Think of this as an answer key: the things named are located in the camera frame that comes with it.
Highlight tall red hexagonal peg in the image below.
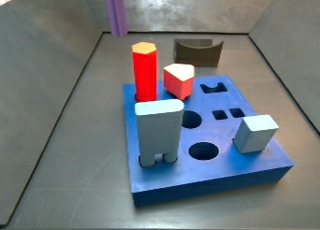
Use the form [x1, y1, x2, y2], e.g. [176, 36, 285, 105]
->
[131, 42, 158, 102]

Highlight short red pentagonal peg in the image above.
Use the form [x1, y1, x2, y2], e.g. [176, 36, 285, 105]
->
[163, 64, 196, 100]

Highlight purple star-shaped peg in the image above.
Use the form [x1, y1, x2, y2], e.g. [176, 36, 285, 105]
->
[105, 0, 127, 36]

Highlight large light blue two-legged block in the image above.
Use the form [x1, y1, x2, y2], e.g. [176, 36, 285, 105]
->
[135, 99, 184, 167]

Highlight small light blue rectangular block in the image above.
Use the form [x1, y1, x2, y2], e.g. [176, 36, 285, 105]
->
[233, 115, 279, 153]

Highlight blue shape-sorting board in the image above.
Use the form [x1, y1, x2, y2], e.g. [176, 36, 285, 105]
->
[122, 76, 293, 207]

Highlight dark brown curved block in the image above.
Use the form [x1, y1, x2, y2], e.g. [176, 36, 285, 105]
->
[174, 38, 224, 67]

